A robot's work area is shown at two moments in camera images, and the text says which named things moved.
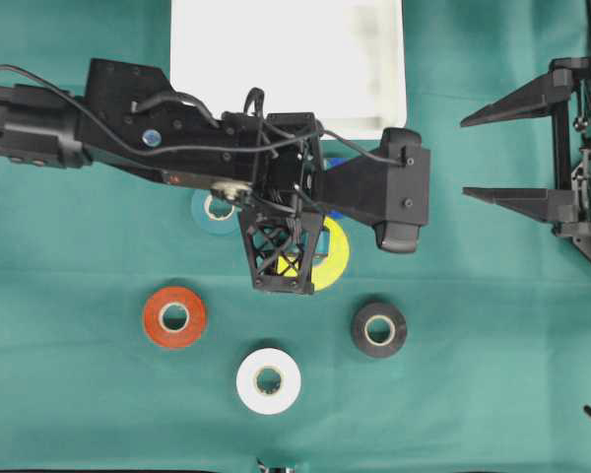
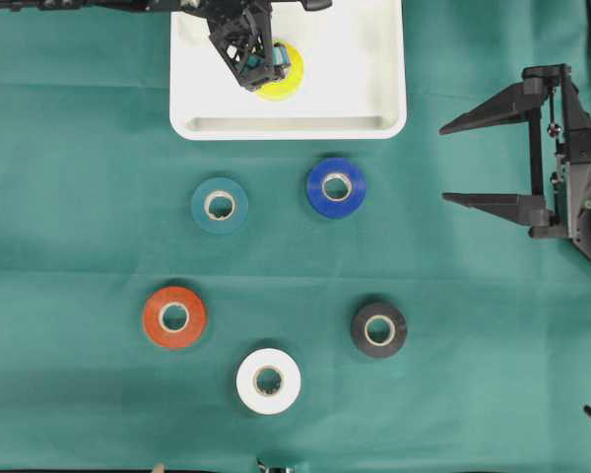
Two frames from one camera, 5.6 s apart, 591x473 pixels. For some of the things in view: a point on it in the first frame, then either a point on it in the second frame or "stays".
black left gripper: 277,156 → 240,30
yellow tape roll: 326,275 → 284,88
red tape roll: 184,335 stays
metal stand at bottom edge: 276,468 stays
